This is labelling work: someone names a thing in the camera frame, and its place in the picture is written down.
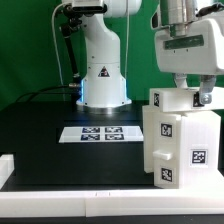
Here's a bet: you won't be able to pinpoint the white fence rail frame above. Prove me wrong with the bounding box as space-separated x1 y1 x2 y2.
0 154 224 218

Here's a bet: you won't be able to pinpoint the black cable bundle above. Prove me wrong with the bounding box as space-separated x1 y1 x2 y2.
14 84 83 103

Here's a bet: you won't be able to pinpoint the white cabinet top block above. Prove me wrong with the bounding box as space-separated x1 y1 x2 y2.
149 87 224 112

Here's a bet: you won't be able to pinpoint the white marker tag sheet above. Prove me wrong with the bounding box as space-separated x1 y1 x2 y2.
59 126 143 143

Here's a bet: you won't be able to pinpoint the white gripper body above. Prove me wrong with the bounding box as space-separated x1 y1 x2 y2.
155 18 224 75

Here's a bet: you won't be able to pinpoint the white cabinet body box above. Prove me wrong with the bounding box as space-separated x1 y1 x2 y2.
141 105 224 190

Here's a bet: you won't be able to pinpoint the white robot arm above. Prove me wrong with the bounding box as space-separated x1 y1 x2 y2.
62 0 224 111

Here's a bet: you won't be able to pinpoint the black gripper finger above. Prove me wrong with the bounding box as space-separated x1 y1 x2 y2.
173 73 188 89
199 75 216 104

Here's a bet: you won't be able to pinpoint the white door panel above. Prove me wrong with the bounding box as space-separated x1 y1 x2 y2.
153 113 181 189
142 105 155 173

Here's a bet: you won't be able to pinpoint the white cable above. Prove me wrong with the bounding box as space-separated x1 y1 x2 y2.
50 2 73 101

